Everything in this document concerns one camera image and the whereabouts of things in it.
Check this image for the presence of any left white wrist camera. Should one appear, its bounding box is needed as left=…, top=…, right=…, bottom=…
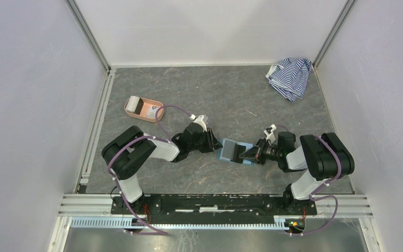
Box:
left=190, top=114, right=208, bottom=132

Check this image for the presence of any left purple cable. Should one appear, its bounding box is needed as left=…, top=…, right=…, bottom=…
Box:
left=107, top=105, right=195, bottom=236

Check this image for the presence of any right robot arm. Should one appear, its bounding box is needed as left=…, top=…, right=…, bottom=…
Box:
left=239, top=131, right=355, bottom=214

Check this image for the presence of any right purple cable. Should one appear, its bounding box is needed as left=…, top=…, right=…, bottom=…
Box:
left=276, top=125, right=342, bottom=236

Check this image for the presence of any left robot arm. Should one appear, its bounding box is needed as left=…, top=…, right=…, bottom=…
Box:
left=101, top=122, right=222, bottom=214

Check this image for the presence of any stack of credit cards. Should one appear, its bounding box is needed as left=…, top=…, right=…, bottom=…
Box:
left=125, top=96, right=144, bottom=114

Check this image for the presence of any teal card holder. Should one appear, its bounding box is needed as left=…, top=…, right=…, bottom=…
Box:
left=218, top=139, right=253, bottom=165

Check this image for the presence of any white VIP card in tray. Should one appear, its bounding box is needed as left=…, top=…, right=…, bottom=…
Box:
left=146, top=106, right=159, bottom=119

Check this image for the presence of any black credit card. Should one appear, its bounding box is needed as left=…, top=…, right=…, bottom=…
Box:
left=230, top=144, right=246, bottom=164
left=221, top=139, right=236, bottom=160

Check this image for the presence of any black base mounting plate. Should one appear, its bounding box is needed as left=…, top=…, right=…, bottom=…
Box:
left=111, top=194, right=317, bottom=224

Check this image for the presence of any blue striped cloth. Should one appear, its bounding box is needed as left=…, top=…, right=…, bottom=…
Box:
left=265, top=58, right=313, bottom=102

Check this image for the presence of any purple cable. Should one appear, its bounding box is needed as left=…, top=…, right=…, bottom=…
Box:
left=276, top=125, right=342, bottom=236
left=107, top=105, right=195, bottom=236

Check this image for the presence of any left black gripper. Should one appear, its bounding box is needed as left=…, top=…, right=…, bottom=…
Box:
left=188, top=128, right=223, bottom=154

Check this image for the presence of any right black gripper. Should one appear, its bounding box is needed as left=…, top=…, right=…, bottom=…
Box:
left=239, top=137, right=281, bottom=164

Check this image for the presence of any pink oval tray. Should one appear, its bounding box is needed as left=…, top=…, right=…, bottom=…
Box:
left=124, top=96, right=164, bottom=123

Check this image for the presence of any aluminium frame rail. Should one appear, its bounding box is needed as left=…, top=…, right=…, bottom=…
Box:
left=48, top=193, right=381, bottom=251

